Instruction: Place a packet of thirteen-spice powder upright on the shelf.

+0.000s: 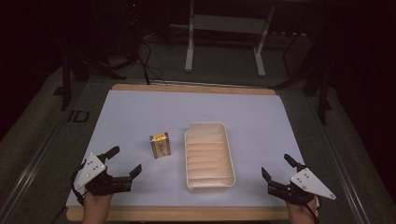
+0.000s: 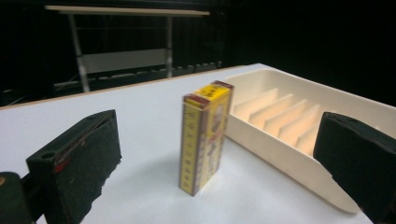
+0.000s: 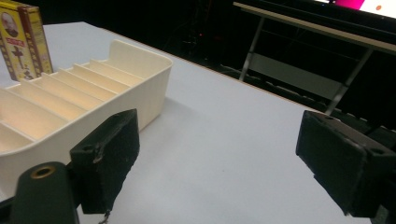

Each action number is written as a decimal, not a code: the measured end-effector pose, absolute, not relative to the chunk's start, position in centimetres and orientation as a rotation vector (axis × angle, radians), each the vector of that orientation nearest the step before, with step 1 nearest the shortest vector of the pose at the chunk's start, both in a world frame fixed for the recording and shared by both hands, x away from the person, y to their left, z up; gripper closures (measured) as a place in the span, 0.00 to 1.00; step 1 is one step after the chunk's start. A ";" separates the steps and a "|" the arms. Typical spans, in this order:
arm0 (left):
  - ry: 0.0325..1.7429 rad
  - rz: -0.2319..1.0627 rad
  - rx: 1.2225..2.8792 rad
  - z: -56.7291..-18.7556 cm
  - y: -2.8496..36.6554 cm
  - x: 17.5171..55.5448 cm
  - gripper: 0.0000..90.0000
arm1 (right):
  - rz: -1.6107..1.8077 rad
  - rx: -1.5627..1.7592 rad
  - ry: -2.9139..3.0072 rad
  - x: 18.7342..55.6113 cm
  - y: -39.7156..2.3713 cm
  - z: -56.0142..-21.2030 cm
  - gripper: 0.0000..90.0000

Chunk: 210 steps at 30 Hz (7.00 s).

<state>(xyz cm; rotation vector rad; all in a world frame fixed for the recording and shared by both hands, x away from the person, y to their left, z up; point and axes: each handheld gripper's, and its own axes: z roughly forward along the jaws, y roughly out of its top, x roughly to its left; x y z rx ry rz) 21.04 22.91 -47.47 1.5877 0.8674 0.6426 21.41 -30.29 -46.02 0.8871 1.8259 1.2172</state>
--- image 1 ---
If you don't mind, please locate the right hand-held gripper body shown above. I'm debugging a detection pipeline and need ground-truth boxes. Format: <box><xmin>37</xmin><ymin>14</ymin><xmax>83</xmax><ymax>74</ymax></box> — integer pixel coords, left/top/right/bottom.
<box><xmin>266</xmin><ymin>167</ymin><xmax>337</xmax><ymax>206</ymax></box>

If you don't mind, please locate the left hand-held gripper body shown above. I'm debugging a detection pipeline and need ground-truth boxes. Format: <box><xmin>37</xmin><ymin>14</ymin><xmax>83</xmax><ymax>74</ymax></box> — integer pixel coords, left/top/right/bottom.
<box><xmin>73</xmin><ymin>152</ymin><xmax>134</xmax><ymax>197</ymax></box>

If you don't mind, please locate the small yellow patterned box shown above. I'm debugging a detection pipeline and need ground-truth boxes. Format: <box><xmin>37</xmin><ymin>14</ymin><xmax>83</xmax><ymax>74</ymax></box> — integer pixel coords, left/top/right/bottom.
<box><xmin>148</xmin><ymin>132</ymin><xmax>173</xmax><ymax>160</ymax></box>

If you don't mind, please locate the cream ribbed plastic tray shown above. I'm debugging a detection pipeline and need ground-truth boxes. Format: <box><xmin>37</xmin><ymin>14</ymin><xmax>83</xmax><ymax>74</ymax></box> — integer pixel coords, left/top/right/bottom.
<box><xmin>184</xmin><ymin>121</ymin><xmax>237</xmax><ymax>194</ymax></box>

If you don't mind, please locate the person's right hand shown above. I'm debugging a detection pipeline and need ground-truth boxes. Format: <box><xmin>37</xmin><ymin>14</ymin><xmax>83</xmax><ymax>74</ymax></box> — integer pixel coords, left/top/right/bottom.
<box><xmin>285</xmin><ymin>195</ymin><xmax>320</xmax><ymax>224</ymax></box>

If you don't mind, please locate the person's left hand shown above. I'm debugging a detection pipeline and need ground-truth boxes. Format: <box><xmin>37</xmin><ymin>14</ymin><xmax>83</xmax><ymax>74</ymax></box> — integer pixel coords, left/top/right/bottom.
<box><xmin>81</xmin><ymin>190</ymin><xmax>114</xmax><ymax>224</ymax></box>

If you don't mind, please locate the pale blue table mat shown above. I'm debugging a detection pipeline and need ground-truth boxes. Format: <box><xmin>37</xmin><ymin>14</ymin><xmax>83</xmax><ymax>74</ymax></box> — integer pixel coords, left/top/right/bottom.
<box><xmin>65</xmin><ymin>89</ymin><xmax>305</xmax><ymax>208</ymax></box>

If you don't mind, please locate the black metal stand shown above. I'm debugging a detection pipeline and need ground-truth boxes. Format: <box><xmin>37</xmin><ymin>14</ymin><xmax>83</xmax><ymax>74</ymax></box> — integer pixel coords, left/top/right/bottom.
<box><xmin>303</xmin><ymin>59</ymin><xmax>333</xmax><ymax>126</ymax></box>

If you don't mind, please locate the black tripod stand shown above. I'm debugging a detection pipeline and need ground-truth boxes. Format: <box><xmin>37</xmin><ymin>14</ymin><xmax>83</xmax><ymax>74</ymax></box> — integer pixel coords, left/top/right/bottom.
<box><xmin>53</xmin><ymin>36</ymin><xmax>128</xmax><ymax>112</ymax></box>

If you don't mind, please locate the power strip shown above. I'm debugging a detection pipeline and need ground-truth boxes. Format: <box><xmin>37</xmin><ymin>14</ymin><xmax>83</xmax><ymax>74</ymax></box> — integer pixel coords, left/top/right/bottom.
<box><xmin>270</xmin><ymin>30</ymin><xmax>309</xmax><ymax>38</ymax></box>

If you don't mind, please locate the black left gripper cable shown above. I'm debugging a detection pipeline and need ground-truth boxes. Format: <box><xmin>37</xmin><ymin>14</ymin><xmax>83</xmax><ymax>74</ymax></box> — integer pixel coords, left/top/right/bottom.
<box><xmin>70</xmin><ymin>160</ymin><xmax>90</xmax><ymax>207</ymax></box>

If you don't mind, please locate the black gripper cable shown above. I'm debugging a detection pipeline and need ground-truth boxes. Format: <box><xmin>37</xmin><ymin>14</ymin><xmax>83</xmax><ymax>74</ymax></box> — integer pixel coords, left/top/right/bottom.
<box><xmin>70</xmin><ymin>160</ymin><xmax>90</xmax><ymax>207</ymax></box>
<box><xmin>304</xmin><ymin>196</ymin><xmax>321</xmax><ymax>224</ymax></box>

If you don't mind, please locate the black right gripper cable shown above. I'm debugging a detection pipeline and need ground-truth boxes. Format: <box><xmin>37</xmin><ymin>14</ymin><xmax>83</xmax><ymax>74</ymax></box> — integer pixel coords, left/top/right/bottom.
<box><xmin>304</xmin><ymin>196</ymin><xmax>321</xmax><ymax>224</ymax></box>

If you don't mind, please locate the black floor bracket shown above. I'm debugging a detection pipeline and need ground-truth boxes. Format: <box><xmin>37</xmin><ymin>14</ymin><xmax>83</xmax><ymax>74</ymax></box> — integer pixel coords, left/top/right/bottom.
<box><xmin>67</xmin><ymin>109</ymin><xmax>91</xmax><ymax>123</ymax></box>

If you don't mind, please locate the black floor cable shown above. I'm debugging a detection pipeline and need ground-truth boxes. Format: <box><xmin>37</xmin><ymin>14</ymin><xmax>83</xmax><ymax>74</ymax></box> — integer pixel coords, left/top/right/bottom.
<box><xmin>133</xmin><ymin>39</ymin><xmax>169</xmax><ymax>86</ymax></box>

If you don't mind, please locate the white metal stand frame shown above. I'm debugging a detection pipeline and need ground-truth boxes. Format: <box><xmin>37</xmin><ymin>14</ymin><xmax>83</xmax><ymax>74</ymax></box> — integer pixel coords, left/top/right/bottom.
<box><xmin>184</xmin><ymin>0</ymin><xmax>276</xmax><ymax>77</ymax></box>

